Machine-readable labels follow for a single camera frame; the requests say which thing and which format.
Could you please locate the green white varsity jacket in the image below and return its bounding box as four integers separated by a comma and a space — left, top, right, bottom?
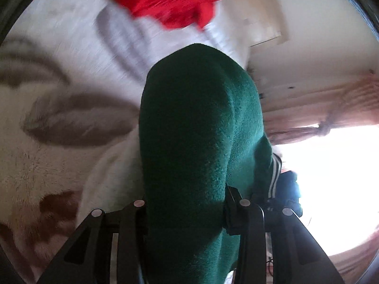
77, 43, 283, 284

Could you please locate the pink curtain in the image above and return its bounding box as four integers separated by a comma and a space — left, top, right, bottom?
263, 74, 378, 283

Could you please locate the floral fleece bed blanket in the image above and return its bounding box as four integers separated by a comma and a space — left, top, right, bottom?
1, 0, 248, 283

